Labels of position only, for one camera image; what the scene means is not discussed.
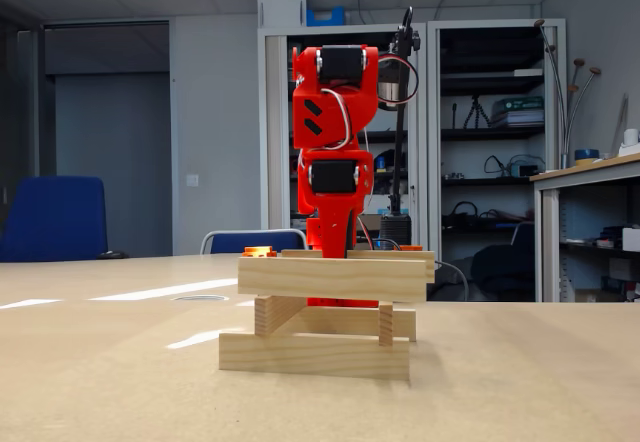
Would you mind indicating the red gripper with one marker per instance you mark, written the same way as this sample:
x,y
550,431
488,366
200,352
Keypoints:
x,y
334,201

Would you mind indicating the red robot arm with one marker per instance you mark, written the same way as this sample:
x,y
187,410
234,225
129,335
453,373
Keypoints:
x,y
350,107

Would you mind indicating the black gooseneck stand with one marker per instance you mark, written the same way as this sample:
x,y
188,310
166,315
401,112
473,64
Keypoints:
x,y
395,234

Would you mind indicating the orange table clamp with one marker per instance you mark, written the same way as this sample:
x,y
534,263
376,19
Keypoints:
x,y
412,248
259,251

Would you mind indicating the grey metal cabinet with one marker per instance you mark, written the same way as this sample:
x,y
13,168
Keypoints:
x,y
274,137
527,22

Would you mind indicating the black jacket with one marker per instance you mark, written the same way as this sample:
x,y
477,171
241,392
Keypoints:
x,y
500,272

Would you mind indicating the dark office chair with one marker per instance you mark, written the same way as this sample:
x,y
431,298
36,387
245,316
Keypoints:
x,y
524,234

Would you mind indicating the black mini tripod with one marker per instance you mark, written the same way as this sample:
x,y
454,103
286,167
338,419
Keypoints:
x,y
476,104

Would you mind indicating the brown fibreboard sheet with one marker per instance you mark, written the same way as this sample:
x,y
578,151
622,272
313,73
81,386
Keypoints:
x,y
300,412

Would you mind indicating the green book stack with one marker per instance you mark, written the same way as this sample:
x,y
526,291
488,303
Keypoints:
x,y
517,112

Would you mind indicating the blue plastic box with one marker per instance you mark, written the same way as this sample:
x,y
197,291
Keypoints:
x,y
325,18

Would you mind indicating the black computer mouse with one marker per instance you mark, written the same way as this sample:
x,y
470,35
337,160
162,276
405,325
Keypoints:
x,y
113,255

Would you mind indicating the grey door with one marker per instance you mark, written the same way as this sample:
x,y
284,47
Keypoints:
x,y
112,162

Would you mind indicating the white flat box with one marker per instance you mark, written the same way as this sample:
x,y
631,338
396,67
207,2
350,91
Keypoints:
x,y
529,72

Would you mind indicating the blue tape roll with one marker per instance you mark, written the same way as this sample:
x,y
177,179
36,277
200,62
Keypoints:
x,y
586,154

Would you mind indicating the grey side table wooden top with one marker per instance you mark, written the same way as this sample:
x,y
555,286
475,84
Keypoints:
x,y
610,171

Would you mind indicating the blue office chair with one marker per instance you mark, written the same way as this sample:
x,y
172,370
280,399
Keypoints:
x,y
55,217

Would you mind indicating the white small box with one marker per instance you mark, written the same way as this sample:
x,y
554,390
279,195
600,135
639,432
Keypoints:
x,y
631,239

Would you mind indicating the white paper pile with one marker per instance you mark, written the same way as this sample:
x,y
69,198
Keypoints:
x,y
631,150

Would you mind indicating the white cup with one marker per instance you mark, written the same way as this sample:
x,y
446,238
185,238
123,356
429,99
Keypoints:
x,y
631,137

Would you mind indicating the blue chair grey frame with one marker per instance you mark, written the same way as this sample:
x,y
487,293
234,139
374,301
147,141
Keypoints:
x,y
225,243

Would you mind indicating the white light switch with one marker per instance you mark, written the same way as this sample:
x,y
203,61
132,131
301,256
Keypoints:
x,y
192,180

